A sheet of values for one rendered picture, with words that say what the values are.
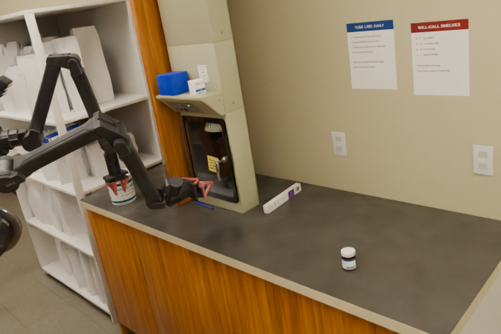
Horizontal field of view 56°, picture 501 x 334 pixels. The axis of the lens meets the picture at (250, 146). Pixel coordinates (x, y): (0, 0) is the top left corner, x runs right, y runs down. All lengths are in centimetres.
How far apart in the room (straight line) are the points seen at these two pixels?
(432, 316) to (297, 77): 125
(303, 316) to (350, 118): 88
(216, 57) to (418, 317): 121
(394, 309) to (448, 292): 18
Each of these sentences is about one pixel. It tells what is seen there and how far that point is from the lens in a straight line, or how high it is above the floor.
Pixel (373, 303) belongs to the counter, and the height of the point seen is 94.
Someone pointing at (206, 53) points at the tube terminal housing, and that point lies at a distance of 201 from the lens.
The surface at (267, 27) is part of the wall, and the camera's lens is 233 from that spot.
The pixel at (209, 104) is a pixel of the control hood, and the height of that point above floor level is 147.
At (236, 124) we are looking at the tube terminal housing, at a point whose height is 135.
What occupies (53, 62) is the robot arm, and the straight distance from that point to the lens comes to 209.
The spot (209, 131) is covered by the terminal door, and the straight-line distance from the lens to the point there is 211.
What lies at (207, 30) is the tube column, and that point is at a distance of 198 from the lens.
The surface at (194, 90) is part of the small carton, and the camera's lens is 199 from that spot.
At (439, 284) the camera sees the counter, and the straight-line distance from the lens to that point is 162.
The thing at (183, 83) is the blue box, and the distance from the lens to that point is 211.
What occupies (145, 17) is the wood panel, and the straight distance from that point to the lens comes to 223.
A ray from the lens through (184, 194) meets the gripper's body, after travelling 194.
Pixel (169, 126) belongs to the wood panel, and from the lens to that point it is 229.
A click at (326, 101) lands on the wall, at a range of 220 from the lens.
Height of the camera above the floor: 186
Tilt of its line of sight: 17 degrees down
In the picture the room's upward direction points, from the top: 9 degrees counter-clockwise
